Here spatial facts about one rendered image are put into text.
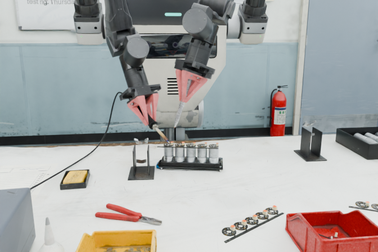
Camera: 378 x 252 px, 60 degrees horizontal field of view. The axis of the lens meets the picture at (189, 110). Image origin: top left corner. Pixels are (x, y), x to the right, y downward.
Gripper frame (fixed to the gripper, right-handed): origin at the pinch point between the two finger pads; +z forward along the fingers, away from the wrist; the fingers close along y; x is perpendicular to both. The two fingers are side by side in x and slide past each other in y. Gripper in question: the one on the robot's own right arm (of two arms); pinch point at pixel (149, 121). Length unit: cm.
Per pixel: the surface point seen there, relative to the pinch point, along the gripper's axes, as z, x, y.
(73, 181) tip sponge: 9.7, 0.1, -23.4
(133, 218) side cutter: 20.2, -17.4, -20.5
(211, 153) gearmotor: 13.4, -12.8, 6.1
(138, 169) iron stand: 11.4, -0.5, -7.8
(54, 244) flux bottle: 18.7, -26.1, -36.1
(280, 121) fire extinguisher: 1, 136, 237
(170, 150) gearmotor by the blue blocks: 9.5, -6.6, -1.1
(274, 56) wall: -65, 119, 245
